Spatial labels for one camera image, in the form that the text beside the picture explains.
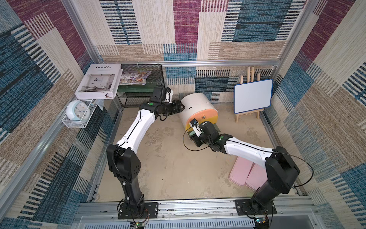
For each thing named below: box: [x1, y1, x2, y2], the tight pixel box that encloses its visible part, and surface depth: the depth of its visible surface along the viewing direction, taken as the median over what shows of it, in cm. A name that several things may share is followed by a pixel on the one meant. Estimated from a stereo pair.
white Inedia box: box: [74, 63, 123, 100], surface depth 76 cm
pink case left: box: [228, 156, 254, 187], surface depth 84 cm
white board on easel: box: [233, 66, 274, 124], surface depth 103 cm
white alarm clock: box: [65, 100, 92, 122], surface depth 66 cm
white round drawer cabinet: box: [180, 92, 218, 133], surface depth 94 cm
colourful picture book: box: [119, 70, 152, 86], surface depth 85 cm
